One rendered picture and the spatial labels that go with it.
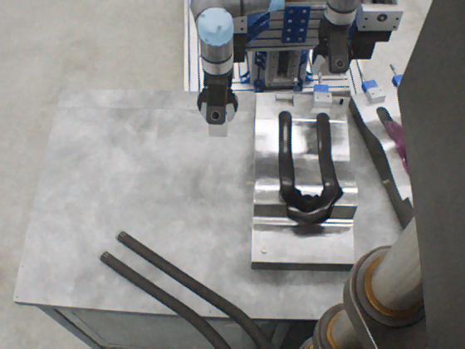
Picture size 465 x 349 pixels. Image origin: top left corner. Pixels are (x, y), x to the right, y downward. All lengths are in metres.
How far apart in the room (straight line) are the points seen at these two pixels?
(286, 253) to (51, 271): 0.62
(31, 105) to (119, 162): 1.35
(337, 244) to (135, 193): 0.57
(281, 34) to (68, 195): 0.91
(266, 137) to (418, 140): 1.14
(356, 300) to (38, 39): 2.75
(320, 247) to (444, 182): 1.07
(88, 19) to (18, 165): 1.00
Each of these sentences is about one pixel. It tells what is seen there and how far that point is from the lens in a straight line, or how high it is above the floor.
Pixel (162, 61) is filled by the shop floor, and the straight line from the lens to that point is 2.81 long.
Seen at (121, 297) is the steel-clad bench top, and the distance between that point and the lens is 1.37.
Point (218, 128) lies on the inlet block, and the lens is 1.38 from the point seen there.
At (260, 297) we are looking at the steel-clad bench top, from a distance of 1.34.
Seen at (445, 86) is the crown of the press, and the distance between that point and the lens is 0.28.
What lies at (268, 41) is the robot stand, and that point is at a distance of 1.88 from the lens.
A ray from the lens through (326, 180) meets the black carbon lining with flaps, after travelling 1.35.
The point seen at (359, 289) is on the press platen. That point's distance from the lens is 0.59.
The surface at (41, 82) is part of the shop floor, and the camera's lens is 2.90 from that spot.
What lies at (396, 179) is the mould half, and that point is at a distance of 1.45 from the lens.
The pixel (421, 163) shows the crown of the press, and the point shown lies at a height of 1.83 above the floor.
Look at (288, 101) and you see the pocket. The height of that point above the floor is 0.86.
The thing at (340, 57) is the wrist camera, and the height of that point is 1.15.
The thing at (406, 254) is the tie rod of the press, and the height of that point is 1.67.
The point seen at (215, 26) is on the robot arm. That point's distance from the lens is 1.12.
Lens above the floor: 2.09
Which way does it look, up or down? 60 degrees down
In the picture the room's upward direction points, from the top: straight up
